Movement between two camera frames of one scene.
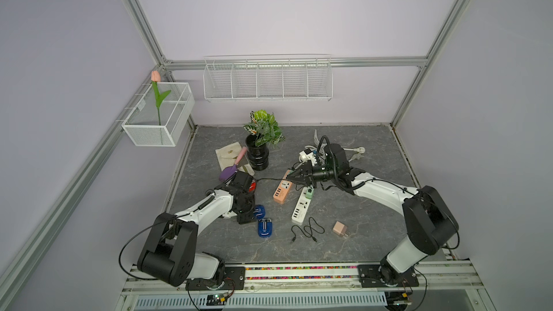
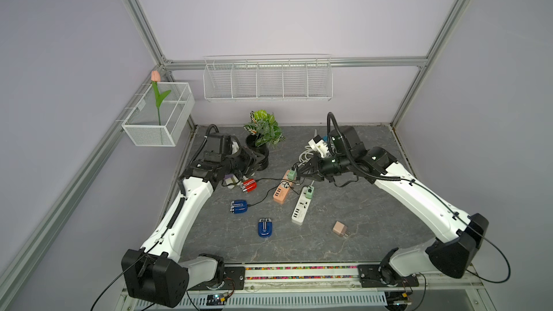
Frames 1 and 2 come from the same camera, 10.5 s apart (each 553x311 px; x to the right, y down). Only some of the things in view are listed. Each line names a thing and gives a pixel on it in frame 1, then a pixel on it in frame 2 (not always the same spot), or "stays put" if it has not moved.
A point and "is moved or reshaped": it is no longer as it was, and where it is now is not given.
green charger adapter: x=309 y=192 stays put
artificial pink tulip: x=155 y=78 stays put
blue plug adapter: x=260 y=212 is moved or reshaped
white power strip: x=301 y=208 stays put
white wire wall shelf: x=268 y=78 stays put
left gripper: x=248 y=217 → x=250 y=160
